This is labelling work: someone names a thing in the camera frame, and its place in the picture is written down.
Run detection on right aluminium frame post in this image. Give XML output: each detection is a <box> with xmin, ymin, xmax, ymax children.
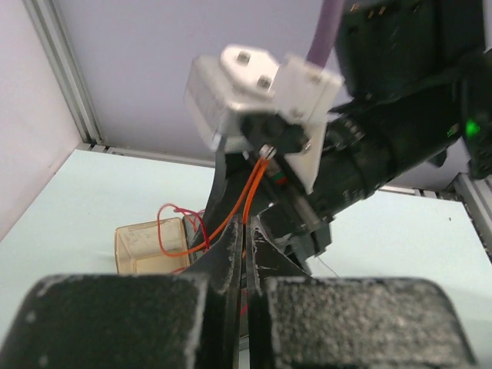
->
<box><xmin>380</xmin><ymin>173</ymin><xmax>491</xmax><ymax>261</ymax></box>

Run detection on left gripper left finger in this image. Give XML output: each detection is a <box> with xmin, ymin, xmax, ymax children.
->
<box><xmin>1</xmin><ymin>217</ymin><xmax>244</xmax><ymax>368</ymax></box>

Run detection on aluminium frame post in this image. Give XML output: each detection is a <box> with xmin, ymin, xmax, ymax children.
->
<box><xmin>380</xmin><ymin>173</ymin><xmax>491</xmax><ymax>261</ymax></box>
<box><xmin>23</xmin><ymin>0</ymin><xmax>108</xmax><ymax>147</ymax></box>

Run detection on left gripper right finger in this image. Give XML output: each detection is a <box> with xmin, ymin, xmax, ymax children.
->
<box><xmin>244</xmin><ymin>222</ymin><xmax>479</xmax><ymax>368</ymax></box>

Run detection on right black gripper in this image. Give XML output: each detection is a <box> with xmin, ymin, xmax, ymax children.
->
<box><xmin>204</xmin><ymin>151</ymin><xmax>332</xmax><ymax>274</ymax></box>

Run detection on red thin cable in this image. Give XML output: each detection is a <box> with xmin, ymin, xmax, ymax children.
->
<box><xmin>157</xmin><ymin>203</ymin><xmax>211</xmax><ymax>251</ymax></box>

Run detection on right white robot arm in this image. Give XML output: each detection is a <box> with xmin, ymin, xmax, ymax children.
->
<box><xmin>204</xmin><ymin>1</ymin><xmax>491</xmax><ymax>264</ymax></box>

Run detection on left aluminium frame post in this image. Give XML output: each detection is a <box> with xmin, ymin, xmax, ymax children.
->
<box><xmin>23</xmin><ymin>0</ymin><xmax>108</xmax><ymax>147</ymax></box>

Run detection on orange thin cable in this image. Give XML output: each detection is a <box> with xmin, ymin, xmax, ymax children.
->
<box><xmin>156</xmin><ymin>155</ymin><xmax>270</xmax><ymax>258</ymax></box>

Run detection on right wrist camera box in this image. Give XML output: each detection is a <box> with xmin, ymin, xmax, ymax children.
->
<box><xmin>184</xmin><ymin>45</ymin><xmax>344</xmax><ymax>194</ymax></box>

